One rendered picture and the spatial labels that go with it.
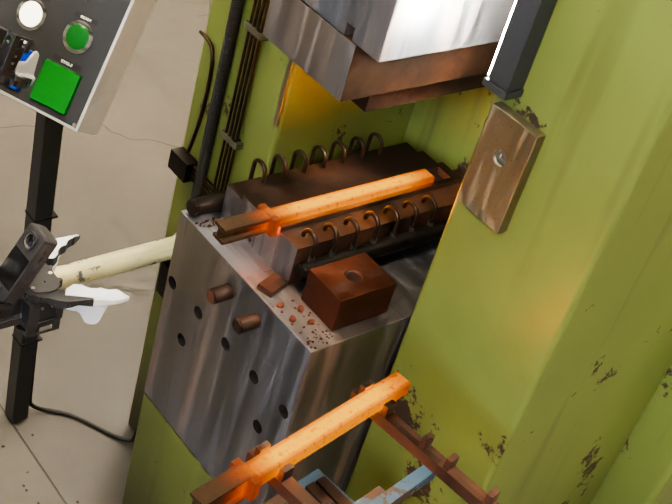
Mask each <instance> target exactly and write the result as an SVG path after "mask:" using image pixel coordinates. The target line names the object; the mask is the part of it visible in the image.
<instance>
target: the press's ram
mask: <svg viewBox="0 0 672 504"><path fill-rule="evenodd" d="M303 1H304V2H305V3H306V4H307V5H309V6H310V7H311V8H312V9H314V10H315V11H316V12H317V13H318V14H320V15H321V16H322V17H323V18H325V19H326V20H327V21H328V22H329V23H331V24H332V25H333V26H334V27H335V28H337V29H338V30H339V31H340V32H342V33H343V34H344V35H351V34H353V37H352V42H354V43H355V44H356V45H357V46H359V47H360V48H361V49H362V50H363V51H365V52H366V53H367V54H368V55H369V56H371V57H372V58H373V59H374V60H376V61H377V62H385V61H391V60H397V59H402V58H408V57H413V56H419V55H425V54H430V53H436V52H442V51H447V50H453V49H458V48H464V47H470V46H475V45H481V44H487V43H492V42H498V41H500V40H501V38H502V35H503V32H504V29H505V27H506V24H507V21H508V19H509V16H510V13H511V11H512V8H513V5H514V2H515V0H303Z"/></svg>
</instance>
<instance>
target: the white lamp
mask: <svg viewBox="0 0 672 504"><path fill-rule="evenodd" d="M19 16H20V20H21V22H22V23H23V24H24V25H26V26H28V27H32V26H35V25H37V24H38V23H39V22H40V20H41V18H42V9H41V7H40V5H39V4H38V3H36V2H34V1H29V2H26V3H25V4H24V5H23V6H22V7H21V9H20V13H19Z"/></svg>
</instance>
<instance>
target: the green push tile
mask: <svg viewBox="0 0 672 504"><path fill-rule="evenodd" d="M82 77H83V76H82V75H80V74H78V73H76V72H74V71H72V70H70V69H68V68H66V67H64V66H62V65H60V64H58V63H56V62H54V61H52V60H49V59H46V60H45V62H44V64H43V67H42V69H41V71H40V74H39V76H38V78H37V81H36V83H35V85H34V88H33V90H32V92H31V95H30V98H31V99H33V100H35V101H37V102H39V103H41V104H43V105H45V106H47V107H49V108H51V109H53V110H55V111H57V112H58V113H60V114H62V115H66V114H67V112H68V110H69V107H70V105H71V103H72V100H73V98H74V96H75V93H76V91H77V89H78V87H79V84H80V82H81V80H82Z"/></svg>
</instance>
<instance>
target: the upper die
mask: <svg viewBox="0 0 672 504"><path fill-rule="evenodd" d="M263 35H264V36H265V37H266V38H267V39H268V40H269V41H271V42H272V43H273V44H274V45H275V46H276V47H277V48H279V49H280V50H281V51H282V52H283V53H284V54H285V55H287V56H288V57H289V58H290V59H291V60H292V61H293V62H295V63H296V64H297V65H298V66H299V67H300V68H301V69H303V70H304V71H305V72H306V73H307V74H308V75H309V76H311V77H312V78H313V79H314V80H315V81H316V82H317V83H319V84H320V85H321V86H322V87H323V88H324V89H325V90H327V91H328V92H329V93H330V94H331V95H332V96H333V97H335V98H336V99H337V100H338V101H339V102H343V101H348V100H353V99H358V98H363V97H368V96H373V95H378V94H383V93H388V92H393V91H398V90H403V89H408V88H413V87H418V86H423V85H428V84H433V83H438V82H443V81H448V80H453V79H458V78H463V77H468V76H473V75H478V74H483V73H488V72H489V70H490V67H491V65H492V62H493V59H494V56H495V54H496V51H497V48H498V46H499V43H500V41H498V42H492V43H487V44H481V45H475V46H470V47H464V48H458V49H453V50H447V51H442V52H436V53H430V54H425V55H419V56H413V57H408V58H402V59H397V60H391V61H385V62H377V61H376V60H374V59H373V58H372V57H371V56H369V55H368V54H367V53H366V52H365V51H363V50H362V49H361V48H360V47H359V46H357V45H356V44H355V43H354V42H352V37H353V34H351V35H344V34H343V33H342V32H340V31H339V30H338V29H337V28H335V27H334V26H333V25H332V24H331V23H329V22H328V21H327V20H326V19H325V18H323V17H322V16H321V15H320V14H318V13H317V12H316V11H315V10H314V9H312V8H311V7H310V6H309V5H307V4H306V3H305V2H304V1H303V0H270V3H269V7H268V12H267V16H266V20H265V25H264V29H263Z"/></svg>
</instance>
